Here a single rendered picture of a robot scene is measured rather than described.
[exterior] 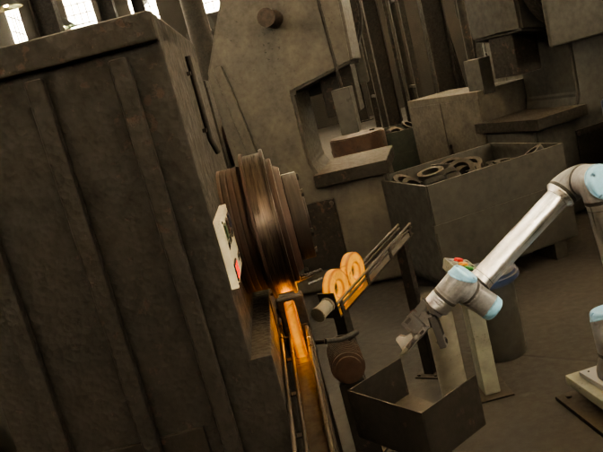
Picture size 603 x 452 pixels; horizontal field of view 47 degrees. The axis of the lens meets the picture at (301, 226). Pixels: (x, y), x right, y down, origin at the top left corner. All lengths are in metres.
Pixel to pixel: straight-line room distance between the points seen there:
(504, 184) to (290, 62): 1.64
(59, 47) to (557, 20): 4.10
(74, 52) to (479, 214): 3.19
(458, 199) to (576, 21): 1.72
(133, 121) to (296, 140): 3.23
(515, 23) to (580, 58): 0.63
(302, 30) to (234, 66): 0.53
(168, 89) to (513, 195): 3.20
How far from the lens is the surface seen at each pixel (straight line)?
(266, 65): 4.84
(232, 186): 2.05
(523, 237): 2.57
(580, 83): 5.78
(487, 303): 2.40
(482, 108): 5.94
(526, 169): 4.60
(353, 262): 2.83
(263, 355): 1.80
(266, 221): 1.96
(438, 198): 4.27
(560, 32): 5.30
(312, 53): 4.78
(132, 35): 1.67
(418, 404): 1.96
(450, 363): 3.06
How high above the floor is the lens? 1.51
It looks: 11 degrees down
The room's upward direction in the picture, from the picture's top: 14 degrees counter-clockwise
